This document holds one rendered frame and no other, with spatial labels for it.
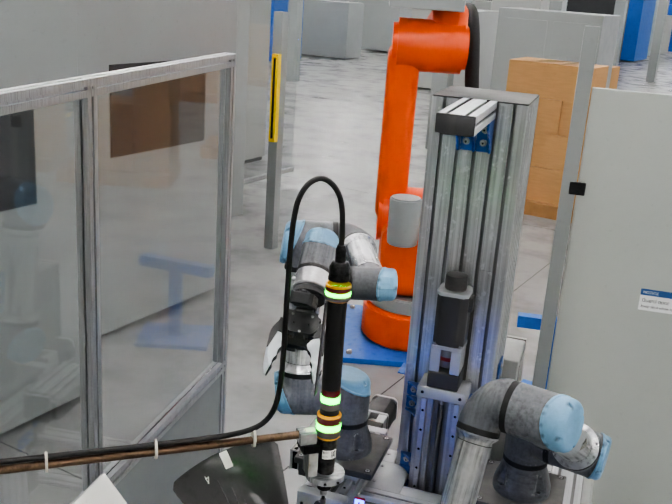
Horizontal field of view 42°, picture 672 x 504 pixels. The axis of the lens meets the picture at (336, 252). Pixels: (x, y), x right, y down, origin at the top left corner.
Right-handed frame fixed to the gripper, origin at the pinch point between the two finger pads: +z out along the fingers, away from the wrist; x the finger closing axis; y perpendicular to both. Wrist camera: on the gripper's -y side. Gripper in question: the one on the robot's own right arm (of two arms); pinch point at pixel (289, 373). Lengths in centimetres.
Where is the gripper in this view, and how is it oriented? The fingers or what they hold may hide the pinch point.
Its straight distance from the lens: 169.8
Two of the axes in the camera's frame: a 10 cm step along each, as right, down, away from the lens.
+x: -9.8, -1.7, 0.6
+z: -1.7, 8.0, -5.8
